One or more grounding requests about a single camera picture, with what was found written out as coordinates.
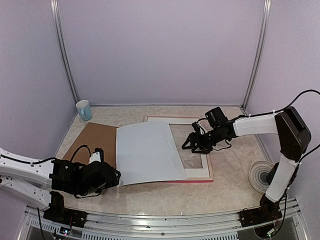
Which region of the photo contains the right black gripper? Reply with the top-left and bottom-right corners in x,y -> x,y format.
181,126 -> 226,154

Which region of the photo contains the white mat board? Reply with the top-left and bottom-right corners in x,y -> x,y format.
144,116 -> 214,183

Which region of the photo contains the pink wooden picture frame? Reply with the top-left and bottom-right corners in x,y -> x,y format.
144,115 -> 214,184

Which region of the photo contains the landscape photo print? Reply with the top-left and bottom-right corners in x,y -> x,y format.
115,121 -> 187,187

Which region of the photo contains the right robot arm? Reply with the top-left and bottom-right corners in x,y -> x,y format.
181,106 -> 312,203

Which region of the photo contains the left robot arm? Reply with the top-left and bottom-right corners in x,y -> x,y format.
0,148 -> 121,211

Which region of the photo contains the brown cardboard backing board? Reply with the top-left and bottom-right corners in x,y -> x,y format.
62,122 -> 117,168

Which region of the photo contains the light blue mug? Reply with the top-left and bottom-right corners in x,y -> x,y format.
75,99 -> 92,121

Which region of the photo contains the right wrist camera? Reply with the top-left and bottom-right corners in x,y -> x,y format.
191,121 -> 204,135

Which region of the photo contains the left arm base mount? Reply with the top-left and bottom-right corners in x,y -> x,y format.
43,191 -> 88,228

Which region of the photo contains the front aluminium rail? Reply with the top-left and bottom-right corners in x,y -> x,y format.
17,198 -> 310,240

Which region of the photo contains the right aluminium corner post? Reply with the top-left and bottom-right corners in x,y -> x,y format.
241,0 -> 272,111

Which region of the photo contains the aluminium corner post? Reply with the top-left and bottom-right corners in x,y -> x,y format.
241,0 -> 272,111
50,0 -> 80,104

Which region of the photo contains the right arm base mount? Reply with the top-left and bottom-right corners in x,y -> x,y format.
238,194 -> 283,228

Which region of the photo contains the left aluminium corner post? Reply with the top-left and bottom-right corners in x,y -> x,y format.
50,0 -> 80,104

